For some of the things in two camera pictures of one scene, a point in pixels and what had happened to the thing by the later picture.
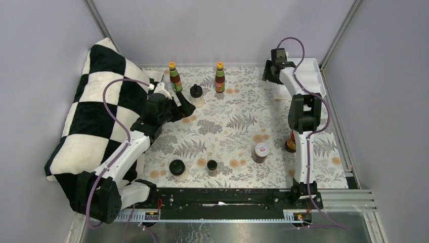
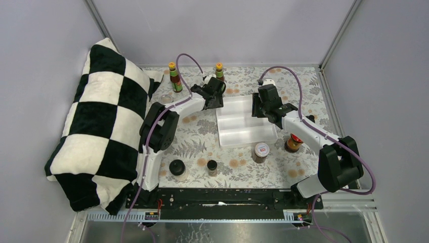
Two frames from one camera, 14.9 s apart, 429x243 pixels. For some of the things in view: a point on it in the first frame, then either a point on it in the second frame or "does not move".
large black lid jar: x=177 y=168 does not move
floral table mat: x=236 y=139 does not move
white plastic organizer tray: x=309 y=75 → x=236 y=126
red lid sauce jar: x=290 y=144 does not move
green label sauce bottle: x=174 y=77 does not move
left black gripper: x=185 y=109 → x=216 y=102
